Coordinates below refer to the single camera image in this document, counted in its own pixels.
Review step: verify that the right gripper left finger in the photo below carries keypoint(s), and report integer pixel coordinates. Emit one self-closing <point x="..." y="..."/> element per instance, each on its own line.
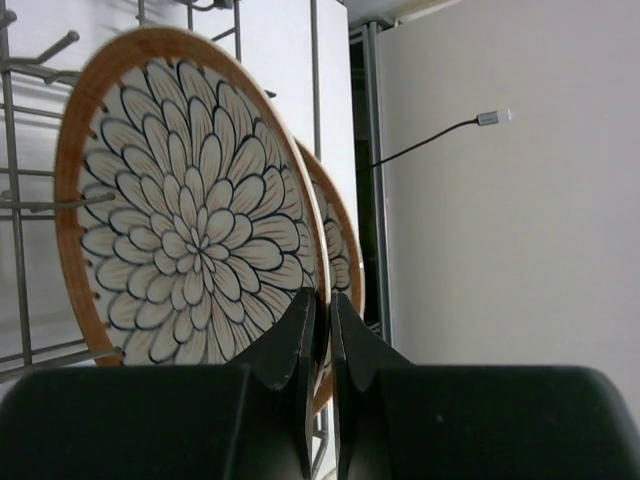
<point x="247" y="419"/>

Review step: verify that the floral plate brown rim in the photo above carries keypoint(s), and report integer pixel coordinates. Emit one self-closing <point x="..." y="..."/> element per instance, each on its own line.
<point x="188" y="220"/>
<point x="344" y="251"/>

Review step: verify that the black wall cable white plug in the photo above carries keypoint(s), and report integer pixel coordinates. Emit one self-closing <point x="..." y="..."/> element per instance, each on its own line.
<point x="480" y="120"/>

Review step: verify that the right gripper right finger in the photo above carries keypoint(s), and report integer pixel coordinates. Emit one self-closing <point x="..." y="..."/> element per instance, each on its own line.
<point x="399" y="420"/>

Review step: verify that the grey wire dish rack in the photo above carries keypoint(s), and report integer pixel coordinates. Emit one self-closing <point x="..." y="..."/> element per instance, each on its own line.
<point x="20" y="200"/>

